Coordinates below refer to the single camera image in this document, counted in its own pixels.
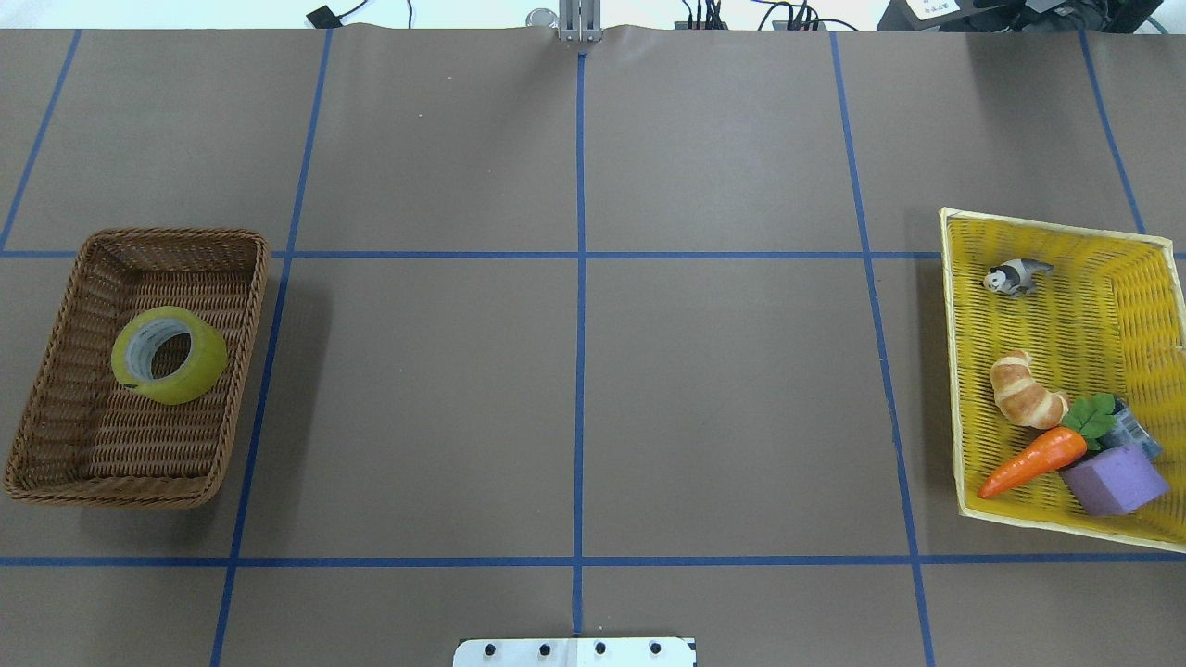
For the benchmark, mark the black usb hub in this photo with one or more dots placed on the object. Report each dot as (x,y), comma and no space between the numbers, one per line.
(786,16)

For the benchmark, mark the yellow clear tape roll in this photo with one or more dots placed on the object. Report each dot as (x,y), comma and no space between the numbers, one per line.
(141,338)

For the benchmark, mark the yellow plastic mesh basket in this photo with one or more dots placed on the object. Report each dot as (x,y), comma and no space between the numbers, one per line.
(1109,319)

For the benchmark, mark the orange toy carrot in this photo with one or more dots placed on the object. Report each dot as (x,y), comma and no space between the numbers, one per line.
(1079,433)

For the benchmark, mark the brown wicker basket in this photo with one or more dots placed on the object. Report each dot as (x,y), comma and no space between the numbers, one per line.
(83,439)

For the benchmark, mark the toy croissant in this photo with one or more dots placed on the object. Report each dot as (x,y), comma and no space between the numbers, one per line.
(1020,398)

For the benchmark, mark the aluminium frame post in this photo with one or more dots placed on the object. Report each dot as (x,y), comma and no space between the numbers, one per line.
(579,21)

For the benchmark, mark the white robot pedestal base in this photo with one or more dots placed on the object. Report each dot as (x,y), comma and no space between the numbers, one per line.
(578,651)

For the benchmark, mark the purple foam block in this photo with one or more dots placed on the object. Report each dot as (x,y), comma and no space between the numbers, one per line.
(1115,482)

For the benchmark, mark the small black device box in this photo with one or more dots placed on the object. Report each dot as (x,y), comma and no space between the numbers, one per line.
(323,18)

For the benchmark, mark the panda figurine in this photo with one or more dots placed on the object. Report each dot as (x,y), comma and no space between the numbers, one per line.
(1015,278)

